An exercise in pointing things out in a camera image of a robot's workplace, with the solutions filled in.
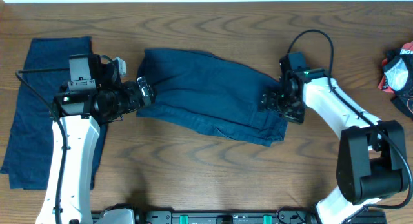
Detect dark navy garment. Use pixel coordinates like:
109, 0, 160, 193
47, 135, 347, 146
1, 36, 92, 190

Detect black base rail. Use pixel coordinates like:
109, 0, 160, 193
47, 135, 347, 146
92, 210, 387, 224

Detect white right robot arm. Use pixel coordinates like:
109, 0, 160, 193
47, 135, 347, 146
260, 52, 412, 223

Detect dark blue shorts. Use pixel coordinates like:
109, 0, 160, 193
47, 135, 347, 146
137, 48, 287, 147

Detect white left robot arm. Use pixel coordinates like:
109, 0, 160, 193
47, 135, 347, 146
36, 54, 154, 223

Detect red black clothes pile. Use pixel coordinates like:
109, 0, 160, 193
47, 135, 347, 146
378, 42, 412, 119

